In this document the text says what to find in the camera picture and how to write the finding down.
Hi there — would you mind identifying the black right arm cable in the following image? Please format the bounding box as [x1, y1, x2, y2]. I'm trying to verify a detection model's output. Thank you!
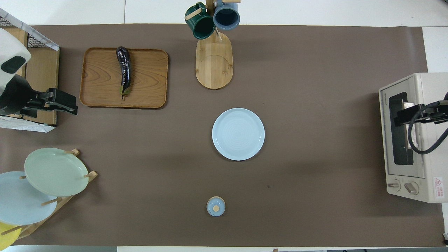
[407, 101, 448, 155]

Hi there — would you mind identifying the light blue round plate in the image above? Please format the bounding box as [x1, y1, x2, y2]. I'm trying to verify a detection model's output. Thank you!
[212, 108, 265, 161]

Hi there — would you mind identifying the wooden dish rack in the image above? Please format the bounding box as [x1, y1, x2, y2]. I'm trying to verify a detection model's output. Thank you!
[0, 149, 98, 242]

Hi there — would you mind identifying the brown table mat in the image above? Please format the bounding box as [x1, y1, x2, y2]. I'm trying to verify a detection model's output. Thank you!
[0, 24, 445, 247]

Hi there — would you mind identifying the pale green plate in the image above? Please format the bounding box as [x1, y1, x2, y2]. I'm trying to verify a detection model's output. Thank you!
[24, 147, 89, 197]

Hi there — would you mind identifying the wooden stepped shelf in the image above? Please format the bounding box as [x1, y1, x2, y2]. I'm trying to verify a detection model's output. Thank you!
[0, 26, 60, 126]

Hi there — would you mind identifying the dark green mug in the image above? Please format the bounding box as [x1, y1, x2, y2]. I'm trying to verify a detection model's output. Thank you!
[185, 3, 216, 40]

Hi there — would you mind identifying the yellow plate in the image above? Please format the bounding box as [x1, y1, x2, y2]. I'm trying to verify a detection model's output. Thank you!
[0, 222, 21, 251]

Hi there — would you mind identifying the pale blue racked plate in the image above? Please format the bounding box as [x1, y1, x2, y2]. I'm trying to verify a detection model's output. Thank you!
[0, 171, 58, 226]

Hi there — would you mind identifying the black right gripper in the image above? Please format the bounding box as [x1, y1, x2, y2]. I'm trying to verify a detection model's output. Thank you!
[394, 101, 448, 127]

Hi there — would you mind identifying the dark purple eggplant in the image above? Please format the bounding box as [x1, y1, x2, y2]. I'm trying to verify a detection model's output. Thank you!
[116, 46, 132, 100]

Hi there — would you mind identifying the brown wooden tray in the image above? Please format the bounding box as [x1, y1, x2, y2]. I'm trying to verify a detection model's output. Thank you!
[79, 47, 169, 109]

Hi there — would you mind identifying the black wire basket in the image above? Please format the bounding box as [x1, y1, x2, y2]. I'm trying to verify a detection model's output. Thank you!
[0, 16, 39, 49]

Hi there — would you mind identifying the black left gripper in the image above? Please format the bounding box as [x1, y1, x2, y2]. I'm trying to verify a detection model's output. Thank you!
[0, 73, 78, 118]

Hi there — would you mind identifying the blue mug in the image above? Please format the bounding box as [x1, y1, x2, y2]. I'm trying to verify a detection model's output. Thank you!
[213, 0, 241, 30]

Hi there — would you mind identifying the beige toaster oven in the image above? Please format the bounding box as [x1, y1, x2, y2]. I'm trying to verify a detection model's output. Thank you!
[379, 72, 448, 203]

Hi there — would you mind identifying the wooden mug tree stand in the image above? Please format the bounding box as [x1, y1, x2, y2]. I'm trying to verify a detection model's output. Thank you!
[185, 0, 242, 90]

